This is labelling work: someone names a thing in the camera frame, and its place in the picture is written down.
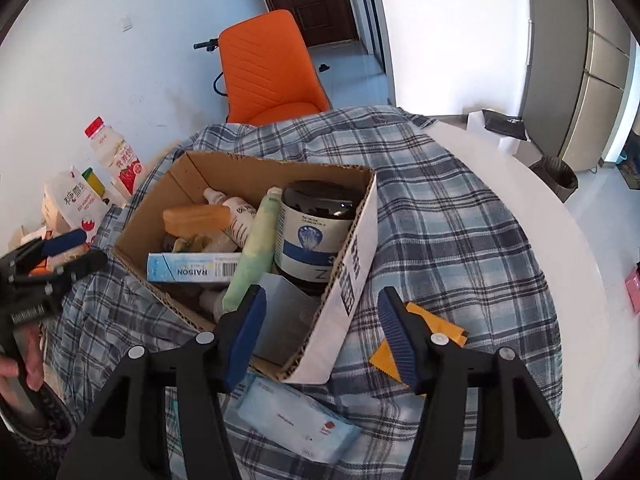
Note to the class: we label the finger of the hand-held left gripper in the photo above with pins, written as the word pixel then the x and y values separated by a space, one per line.
pixel 67 241
pixel 80 266

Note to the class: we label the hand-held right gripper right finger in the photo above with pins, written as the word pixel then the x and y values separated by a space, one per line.
pixel 396 340

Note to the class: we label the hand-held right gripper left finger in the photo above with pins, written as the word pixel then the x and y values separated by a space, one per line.
pixel 244 332

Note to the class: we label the orange yellow snack packet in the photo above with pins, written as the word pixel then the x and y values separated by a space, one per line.
pixel 440 322

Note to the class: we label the cardboard box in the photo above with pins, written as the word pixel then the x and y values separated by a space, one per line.
pixel 150 210

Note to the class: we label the person's left hand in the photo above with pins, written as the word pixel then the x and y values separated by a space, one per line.
pixel 34 360

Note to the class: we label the white carton with red print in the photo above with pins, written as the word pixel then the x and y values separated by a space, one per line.
pixel 75 205

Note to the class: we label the grey matte box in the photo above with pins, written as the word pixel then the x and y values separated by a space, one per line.
pixel 285 320

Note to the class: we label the blue and white toothpaste box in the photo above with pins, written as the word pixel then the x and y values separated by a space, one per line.
pixel 190 267

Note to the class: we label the pale green tube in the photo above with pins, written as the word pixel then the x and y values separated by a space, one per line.
pixel 260 240

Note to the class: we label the blue wet wipes pack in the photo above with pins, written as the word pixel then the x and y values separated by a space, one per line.
pixel 290 415

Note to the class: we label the beige cloth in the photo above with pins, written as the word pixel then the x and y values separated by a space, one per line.
pixel 200 244

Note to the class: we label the white milk bottle red cap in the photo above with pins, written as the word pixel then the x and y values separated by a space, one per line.
pixel 117 155

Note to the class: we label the white spray bottle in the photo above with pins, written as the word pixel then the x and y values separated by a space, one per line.
pixel 240 220

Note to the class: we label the orange soap bar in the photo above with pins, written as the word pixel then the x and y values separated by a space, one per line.
pixel 195 219

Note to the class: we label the blue plaid blanket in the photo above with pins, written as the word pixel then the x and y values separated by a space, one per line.
pixel 450 220

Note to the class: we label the dark jar with blue label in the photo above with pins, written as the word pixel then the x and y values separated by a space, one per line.
pixel 320 220

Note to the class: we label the dark trash bin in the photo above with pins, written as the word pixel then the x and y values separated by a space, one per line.
pixel 555 177

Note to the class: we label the black bag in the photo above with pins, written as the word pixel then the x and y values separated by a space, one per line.
pixel 505 125

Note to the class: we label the pink item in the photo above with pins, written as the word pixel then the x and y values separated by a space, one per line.
pixel 634 290

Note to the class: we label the orange chair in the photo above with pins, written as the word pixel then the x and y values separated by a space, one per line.
pixel 265 65

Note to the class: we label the beige cabinet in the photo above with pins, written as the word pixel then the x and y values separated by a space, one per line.
pixel 600 70

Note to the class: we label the dark brown door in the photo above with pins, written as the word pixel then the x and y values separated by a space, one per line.
pixel 310 0

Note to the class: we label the white wall switch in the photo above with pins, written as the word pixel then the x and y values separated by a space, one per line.
pixel 126 23

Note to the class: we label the black metal door frame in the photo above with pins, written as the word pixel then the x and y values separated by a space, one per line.
pixel 375 20

